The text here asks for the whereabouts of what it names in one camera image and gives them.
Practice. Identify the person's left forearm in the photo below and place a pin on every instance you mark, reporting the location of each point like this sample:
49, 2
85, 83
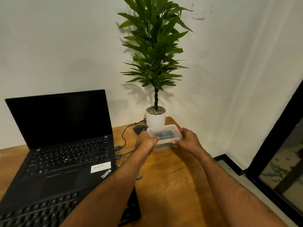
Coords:
111, 189

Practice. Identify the person's right thumb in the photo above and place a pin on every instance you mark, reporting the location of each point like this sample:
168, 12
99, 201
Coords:
175, 141

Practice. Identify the person's right forearm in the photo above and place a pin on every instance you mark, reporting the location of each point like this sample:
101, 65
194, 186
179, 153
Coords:
232, 193

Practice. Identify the person's right hand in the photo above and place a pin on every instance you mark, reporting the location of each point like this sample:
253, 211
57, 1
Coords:
189, 141

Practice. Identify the black external keyboard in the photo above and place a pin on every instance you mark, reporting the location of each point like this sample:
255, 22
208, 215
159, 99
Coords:
35, 213

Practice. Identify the small red object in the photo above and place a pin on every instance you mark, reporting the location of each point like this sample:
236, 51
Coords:
180, 131

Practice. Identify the white plant pot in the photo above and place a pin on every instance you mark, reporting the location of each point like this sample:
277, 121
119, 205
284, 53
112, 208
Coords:
155, 120

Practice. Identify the black framed glass door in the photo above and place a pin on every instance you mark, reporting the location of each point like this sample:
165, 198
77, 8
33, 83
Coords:
279, 163

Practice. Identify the black baseboard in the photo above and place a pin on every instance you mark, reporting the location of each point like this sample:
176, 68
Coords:
230, 164

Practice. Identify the black computer mouse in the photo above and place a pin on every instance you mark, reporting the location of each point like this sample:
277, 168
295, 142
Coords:
139, 128

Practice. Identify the person's left thumb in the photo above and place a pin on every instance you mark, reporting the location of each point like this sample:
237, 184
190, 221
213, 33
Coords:
154, 139

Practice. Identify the black device in container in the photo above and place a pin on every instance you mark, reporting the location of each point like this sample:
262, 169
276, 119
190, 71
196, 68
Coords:
164, 134

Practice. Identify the person's left hand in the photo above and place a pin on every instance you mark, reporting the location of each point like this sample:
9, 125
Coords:
145, 143

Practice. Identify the green artificial plant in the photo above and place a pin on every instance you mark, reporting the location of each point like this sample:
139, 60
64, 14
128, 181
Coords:
155, 49

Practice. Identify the black laptop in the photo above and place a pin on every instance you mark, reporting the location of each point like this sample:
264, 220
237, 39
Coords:
59, 144

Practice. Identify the clear plastic container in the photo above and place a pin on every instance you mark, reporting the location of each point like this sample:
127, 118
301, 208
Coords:
165, 134

